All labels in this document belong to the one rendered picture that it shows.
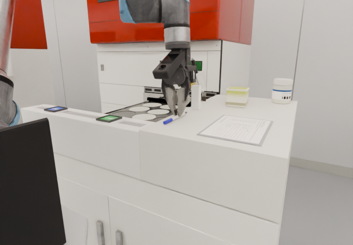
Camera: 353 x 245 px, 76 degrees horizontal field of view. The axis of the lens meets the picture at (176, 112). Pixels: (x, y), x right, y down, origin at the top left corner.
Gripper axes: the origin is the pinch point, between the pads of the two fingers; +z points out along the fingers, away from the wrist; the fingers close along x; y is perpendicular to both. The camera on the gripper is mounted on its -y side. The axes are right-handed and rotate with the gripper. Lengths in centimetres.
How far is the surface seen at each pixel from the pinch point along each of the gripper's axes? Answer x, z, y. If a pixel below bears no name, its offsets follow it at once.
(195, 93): -0.4, -4.3, 13.2
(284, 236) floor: -30, 98, 86
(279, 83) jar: -24.9, -5.5, 38.1
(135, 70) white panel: 53, -12, 48
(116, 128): 11.3, 2.4, -14.0
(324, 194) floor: -56, 99, 154
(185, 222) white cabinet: -9.0, 25.3, -13.6
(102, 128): 16.7, 3.0, -14.0
